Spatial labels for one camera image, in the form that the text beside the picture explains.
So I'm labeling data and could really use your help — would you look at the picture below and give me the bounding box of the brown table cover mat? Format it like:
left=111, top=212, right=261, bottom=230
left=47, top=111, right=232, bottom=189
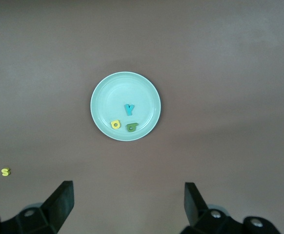
left=0, top=0, right=284, bottom=234

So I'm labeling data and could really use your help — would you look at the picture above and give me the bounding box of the light green round plate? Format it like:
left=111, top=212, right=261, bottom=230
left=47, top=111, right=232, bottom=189
left=90, top=71, right=162, bottom=142

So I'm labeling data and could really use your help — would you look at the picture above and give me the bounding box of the teal foam letter y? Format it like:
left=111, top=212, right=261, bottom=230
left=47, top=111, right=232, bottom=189
left=124, top=104, right=135, bottom=117

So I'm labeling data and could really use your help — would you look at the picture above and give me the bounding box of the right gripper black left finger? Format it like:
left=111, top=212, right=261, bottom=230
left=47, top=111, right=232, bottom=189
left=0, top=180, right=75, bottom=234

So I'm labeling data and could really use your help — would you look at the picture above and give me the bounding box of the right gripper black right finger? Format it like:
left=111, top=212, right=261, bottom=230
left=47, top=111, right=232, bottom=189
left=181, top=182, right=282, bottom=234

